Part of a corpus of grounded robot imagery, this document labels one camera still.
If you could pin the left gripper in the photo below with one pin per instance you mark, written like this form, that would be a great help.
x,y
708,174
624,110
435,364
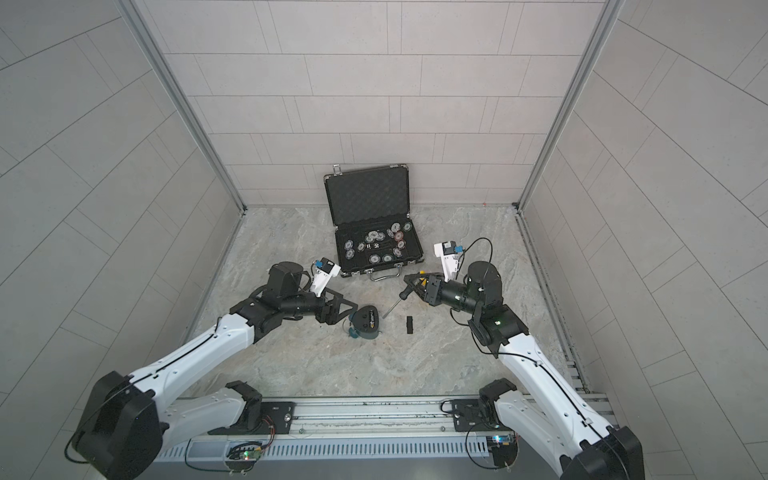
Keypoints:
x,y
327,306

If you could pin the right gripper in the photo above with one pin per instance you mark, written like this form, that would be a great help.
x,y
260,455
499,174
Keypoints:
x,y
434,291

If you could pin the black yellow screwdriver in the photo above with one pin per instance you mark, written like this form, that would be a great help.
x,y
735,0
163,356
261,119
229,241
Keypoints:
x,y
397,302

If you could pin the teal alarm clock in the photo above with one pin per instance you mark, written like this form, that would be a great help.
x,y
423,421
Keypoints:
x,y
364,323

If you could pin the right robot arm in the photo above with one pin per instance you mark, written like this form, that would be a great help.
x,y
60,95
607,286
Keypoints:
x,y
539,404

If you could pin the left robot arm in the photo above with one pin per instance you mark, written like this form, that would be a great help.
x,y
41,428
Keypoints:
x,y
130,419

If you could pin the black aluminium case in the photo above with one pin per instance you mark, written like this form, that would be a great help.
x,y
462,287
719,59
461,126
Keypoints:
x,y
371,213

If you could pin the left circuit board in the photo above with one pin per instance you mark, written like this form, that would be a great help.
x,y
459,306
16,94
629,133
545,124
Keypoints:
x,y
248,452

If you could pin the circuit board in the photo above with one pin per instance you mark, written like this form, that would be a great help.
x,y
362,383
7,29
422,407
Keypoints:
x,y
248,452
503,450

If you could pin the right circuit board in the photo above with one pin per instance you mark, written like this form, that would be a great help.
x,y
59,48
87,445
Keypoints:
x,y
503,450

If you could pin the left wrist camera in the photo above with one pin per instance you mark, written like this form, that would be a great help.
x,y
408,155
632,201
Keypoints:
x,y
324,270

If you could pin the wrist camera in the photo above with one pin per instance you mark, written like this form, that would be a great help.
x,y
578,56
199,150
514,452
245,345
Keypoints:
x,y
450,254
324,270

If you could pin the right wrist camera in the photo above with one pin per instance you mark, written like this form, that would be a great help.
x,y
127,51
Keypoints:
x,y
450,254

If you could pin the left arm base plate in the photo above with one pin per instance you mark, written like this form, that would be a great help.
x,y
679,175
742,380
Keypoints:
x,y
265,418

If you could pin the aluminium rail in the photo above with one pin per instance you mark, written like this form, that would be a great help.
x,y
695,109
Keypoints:
x,y
390,414

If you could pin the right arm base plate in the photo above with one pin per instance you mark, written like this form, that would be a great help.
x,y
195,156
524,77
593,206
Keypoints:
x,y
471,414

